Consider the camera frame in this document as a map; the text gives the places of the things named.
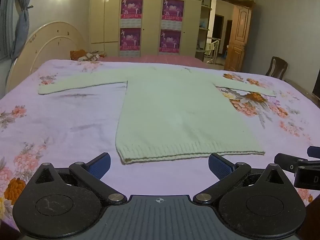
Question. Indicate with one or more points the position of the pink poster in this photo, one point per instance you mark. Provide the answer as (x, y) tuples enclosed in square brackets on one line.
[(169, 42), (173, 10), (129, 39), (131, 9)]

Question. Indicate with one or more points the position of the dark wooden chair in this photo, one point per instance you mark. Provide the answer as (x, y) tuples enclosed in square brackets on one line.
[(277, 68)]

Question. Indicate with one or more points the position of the blue curtain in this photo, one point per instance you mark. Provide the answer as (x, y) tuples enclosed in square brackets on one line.
[(14, 27)]

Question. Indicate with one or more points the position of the pale green knit sweater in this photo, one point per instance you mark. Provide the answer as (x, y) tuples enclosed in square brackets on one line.
[(170, 114)]

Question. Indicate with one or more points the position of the lower right pink poster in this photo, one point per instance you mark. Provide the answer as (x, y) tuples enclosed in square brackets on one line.
[(169, 42)]

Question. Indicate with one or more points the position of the upper left pink poster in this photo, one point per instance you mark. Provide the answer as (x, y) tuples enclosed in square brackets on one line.
[(131, 9)]

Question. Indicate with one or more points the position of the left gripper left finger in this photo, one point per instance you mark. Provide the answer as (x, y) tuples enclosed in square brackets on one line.
[(89, 175)]

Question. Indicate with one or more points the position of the lower left pink poster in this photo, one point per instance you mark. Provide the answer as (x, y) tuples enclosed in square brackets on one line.
[(129, 39)]

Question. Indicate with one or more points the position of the open shelf unit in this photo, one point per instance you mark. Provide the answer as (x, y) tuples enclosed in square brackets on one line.
[(203, 28)]

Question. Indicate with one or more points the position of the pink checked bed sheet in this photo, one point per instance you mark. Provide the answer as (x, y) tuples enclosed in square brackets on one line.
[(164, 59)]

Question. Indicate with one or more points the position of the upper right pink poster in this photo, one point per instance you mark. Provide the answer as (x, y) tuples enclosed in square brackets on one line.
[(173, 10)]

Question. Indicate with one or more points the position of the cream curved headboard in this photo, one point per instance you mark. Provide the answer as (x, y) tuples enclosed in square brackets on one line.
[(52, 41)]

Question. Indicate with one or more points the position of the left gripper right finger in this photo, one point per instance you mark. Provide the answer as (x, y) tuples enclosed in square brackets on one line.
[(229, 175)]

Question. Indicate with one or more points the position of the brown wooden door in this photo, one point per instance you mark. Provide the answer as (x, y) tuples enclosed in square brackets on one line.
[(238, 38)]

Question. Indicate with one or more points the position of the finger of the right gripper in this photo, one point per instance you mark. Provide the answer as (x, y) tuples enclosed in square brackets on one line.
[(290, 163), (313, 151)]

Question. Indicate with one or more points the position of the cream wardrobe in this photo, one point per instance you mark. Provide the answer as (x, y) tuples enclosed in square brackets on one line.
[(105, 24)]

